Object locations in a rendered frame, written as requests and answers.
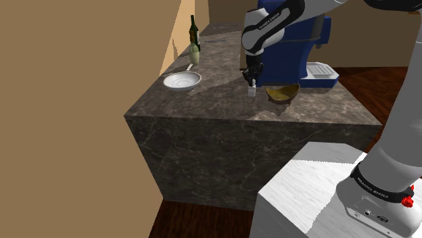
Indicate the small white block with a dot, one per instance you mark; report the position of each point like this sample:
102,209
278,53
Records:
252,91

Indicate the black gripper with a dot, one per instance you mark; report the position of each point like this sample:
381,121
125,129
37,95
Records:
253,67

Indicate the white plate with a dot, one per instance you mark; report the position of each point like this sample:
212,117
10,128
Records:
182,81

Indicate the brown wooden bowl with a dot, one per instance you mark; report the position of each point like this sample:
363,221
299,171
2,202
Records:
283,93

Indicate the blue espresso machine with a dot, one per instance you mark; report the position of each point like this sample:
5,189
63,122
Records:
287,62

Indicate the dark marble counter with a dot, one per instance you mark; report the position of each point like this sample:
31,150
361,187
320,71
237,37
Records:
214,155

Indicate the grey knife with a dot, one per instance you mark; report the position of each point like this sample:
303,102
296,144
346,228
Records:
215,41

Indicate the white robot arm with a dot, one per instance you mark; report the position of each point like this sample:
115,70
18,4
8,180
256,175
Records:
400,131

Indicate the grey robot stand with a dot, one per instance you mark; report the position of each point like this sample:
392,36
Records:
296,197

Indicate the dark green wine bottle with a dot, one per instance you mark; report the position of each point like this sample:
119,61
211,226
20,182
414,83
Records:
194,31

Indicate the pale green vase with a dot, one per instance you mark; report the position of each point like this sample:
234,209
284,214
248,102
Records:
194,54

